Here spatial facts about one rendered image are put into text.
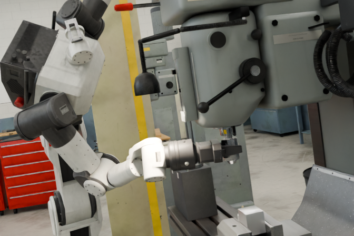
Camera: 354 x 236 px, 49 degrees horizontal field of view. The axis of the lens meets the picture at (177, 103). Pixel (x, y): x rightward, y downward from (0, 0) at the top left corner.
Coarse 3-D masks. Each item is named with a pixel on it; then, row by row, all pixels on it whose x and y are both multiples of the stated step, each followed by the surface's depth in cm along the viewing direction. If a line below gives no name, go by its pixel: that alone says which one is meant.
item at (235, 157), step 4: (224, 144) 114; (228, 144) 113; (232, 144) 113; (236, 144) 114; (228, 156) 114; (232, 156) 113; (236, 156) 114; (224, 160) 115; (228, 160) 114; (232, 160) 113
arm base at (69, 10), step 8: (72, 0) 139; (80, 0) 139; (64, 8) 139; (72, 8) 137; (80, 8) 137; (56, 16) 141; (64, 16) 138; (72, 16) 136; (64, 24) 138; (104, 24) 148
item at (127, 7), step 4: (120, 4) 116; (124, 4) 116; (128, 4) 117; (132, 4) 117; (136, 4) 118; (140, 4) 118; (144, 4) 118; (148, 4) 118; (152, 4) 119; (156, 4) 119; (160, 4) 119; (116, 8) 116; (120, 8) 116; (124, 8) 116; (128, 8) 117; (132, 8) 117
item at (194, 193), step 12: (204, 168) 147; (180, 180) 148; (192, 180) 146; (204, 180) 147; (180, 192) 151; (192, 192) 146; (204, 192) 147; (180, 204) 155; (192, 204) 146; (204, 204) 147; (216, 204) 148; (192, 216) 146; (204, 216) 147
